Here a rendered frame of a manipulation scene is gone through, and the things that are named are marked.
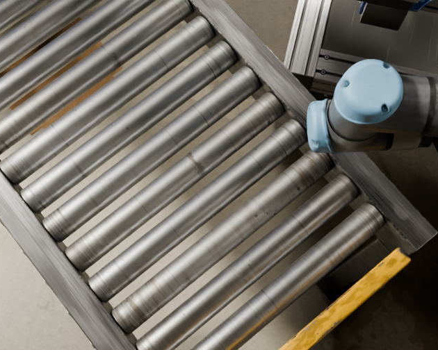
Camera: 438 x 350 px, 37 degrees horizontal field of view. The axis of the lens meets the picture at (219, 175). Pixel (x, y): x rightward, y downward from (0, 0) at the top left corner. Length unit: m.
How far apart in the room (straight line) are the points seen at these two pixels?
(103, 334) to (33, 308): 0.88
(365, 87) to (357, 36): 1.10
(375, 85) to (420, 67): 1.10
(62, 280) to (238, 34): 0.53
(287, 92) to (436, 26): 0.87
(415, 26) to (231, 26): 0.84
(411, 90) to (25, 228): 0.66
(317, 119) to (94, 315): 0.48
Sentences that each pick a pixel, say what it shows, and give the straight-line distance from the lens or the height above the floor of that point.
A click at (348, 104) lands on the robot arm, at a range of 0.81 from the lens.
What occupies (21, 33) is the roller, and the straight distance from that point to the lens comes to 1.27.
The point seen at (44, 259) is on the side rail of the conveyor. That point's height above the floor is 0.80.
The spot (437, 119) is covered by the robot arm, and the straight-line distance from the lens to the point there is 0.85.
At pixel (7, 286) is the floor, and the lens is 1.99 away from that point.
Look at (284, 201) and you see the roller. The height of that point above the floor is 0.79.
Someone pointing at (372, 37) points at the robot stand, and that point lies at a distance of 1.92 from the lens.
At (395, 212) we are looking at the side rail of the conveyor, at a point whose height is 0.80.
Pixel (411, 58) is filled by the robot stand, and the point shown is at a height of 0.21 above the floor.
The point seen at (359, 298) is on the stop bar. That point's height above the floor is 0.82.
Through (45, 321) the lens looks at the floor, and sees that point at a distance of 1.95.
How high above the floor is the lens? 1.88
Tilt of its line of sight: 75 degrees down
